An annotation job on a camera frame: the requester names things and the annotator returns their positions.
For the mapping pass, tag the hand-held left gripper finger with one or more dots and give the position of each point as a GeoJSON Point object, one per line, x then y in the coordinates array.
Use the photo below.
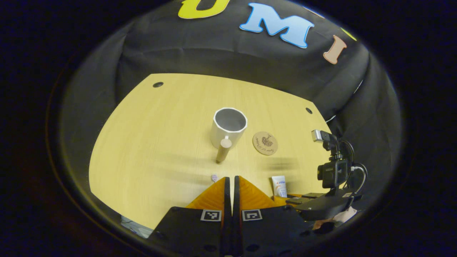
{"type": "Point", "coordinates": [227, 200]}
{"type": "Point", "coordinates": [236, 200]}

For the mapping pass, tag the black backdrop cloth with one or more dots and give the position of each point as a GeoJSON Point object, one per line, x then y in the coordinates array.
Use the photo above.
{"type": "Point", "coordinates": [214, 53]}

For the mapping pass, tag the white toothpaste tube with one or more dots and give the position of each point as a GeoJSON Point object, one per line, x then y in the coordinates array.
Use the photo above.
{"type": "Point", "coordinates": [279, 185]}

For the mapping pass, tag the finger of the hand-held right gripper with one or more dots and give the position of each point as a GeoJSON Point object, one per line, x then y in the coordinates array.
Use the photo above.
{"type": "Point", "coordinates": [298, 201]}
{"type": "Point", "coordinates": [314, 195]}

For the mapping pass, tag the round wooden coaster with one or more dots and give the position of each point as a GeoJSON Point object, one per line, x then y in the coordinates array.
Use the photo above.
{"type": "Point", "coordinates": [265, 143]}

